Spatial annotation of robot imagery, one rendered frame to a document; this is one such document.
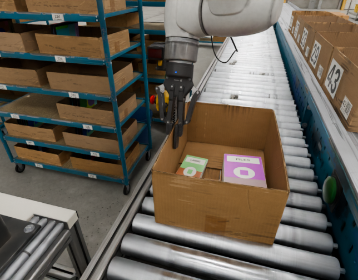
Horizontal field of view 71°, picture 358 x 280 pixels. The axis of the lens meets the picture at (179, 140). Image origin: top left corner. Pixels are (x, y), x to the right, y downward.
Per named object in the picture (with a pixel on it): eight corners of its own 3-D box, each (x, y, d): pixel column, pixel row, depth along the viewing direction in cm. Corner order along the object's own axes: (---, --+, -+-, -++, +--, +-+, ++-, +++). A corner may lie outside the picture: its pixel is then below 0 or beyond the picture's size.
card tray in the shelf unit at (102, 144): (64, 144, 168) (61, 131, 163) (89, 124, 193) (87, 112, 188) (119, 154, 159) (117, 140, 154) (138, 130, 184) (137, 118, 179)
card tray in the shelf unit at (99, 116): (59, 117, 159) (54, 103, 153) (87, 99, 183) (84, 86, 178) (115, 126, 148) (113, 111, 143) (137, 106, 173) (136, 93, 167)
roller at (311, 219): (149, 193, 80) (150, 178, 80) (326, 229, 69) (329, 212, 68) (143, 198, 76) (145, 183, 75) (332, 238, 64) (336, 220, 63)
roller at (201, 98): (196, 93, 135) (194, 100, 133) (299, 104, 123) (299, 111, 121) (197, 99, 139) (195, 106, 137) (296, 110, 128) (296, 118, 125)
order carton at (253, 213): (185, 141, 96) (186, 100, 87) (264, 151, 90) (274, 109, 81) (153, 222, 64) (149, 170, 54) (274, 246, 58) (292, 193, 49)
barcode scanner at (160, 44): (145, 74, 87) (145, 43, 83) (157, 69, 98) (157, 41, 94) (163, 76, 86) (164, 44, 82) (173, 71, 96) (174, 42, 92)
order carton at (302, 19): (292, 38, 205) (297, 15, 196) (331, 39, 199) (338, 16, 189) (298, 48, 173) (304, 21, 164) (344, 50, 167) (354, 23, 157)
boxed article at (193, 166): (169, 189, 73) (169, 184, 72) (187, 158, 86) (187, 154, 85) (193, 195, 71) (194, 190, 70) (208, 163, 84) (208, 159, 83)
